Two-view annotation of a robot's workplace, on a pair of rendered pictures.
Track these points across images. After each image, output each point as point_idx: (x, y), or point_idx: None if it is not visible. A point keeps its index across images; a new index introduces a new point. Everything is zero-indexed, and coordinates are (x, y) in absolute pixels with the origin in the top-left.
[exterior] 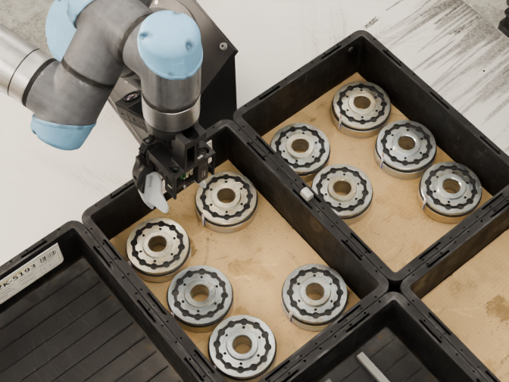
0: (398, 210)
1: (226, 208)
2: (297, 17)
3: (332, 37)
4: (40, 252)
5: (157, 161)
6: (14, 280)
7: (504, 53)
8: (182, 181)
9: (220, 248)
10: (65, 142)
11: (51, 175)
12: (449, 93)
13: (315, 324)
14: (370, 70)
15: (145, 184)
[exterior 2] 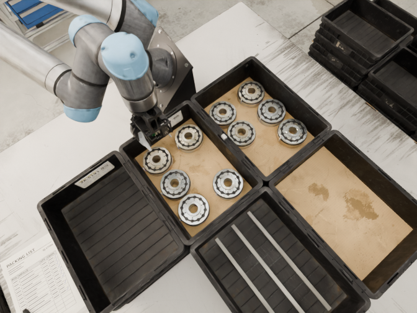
0: (267, 141)
1: (188, 142)
2: (224, 53)
3: (239, 62)
4: (99, 166)
5: (138, 127)
6: (89, 178)
7: (313, 67)
8: (154, 136)
9: (186, 159)
10: (81, 118)
11: (121, 123)
12: (289, 86)
13: (228, 198)
14: (255, 76)
15: (138, 136)
